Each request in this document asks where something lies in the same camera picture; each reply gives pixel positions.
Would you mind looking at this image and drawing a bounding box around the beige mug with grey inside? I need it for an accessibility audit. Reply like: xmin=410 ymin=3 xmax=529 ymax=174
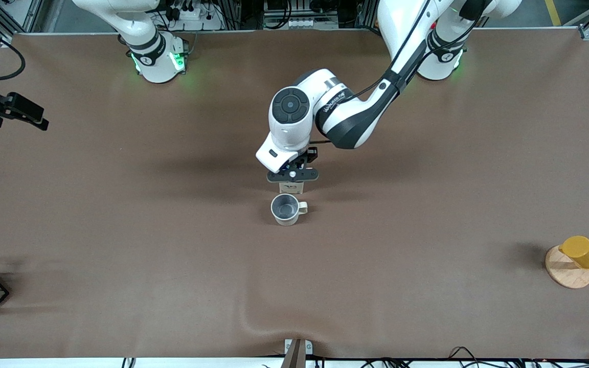
xmin=270 ymin=193 xmax=308 ymax=226

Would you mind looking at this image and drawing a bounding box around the round wooden cup stand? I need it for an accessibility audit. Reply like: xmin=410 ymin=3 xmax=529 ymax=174
xmin=545 ymin=245 xmax=589 ymax=289

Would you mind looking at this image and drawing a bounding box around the brown table cloth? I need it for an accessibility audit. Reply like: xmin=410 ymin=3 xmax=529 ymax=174
xmin=0 ymin=28 xmax=589 ymax=359

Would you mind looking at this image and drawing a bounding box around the white power strip with plugs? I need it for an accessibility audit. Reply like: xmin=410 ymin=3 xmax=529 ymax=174
xmin=164 ymin=0 xmax=224 ymax=31

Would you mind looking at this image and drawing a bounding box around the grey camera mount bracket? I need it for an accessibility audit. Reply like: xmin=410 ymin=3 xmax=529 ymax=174
xmin=280 ymin=338 xmax=313 ymax=368

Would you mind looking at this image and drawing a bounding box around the yellow cup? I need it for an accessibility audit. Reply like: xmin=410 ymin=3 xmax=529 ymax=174
xmin=559 ymin=236 xmax=589 ymax=270

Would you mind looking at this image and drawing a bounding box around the blue white milk carton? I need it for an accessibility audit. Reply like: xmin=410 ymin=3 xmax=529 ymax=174
xmin=273 ymin=162 xmax=305 ymax=195

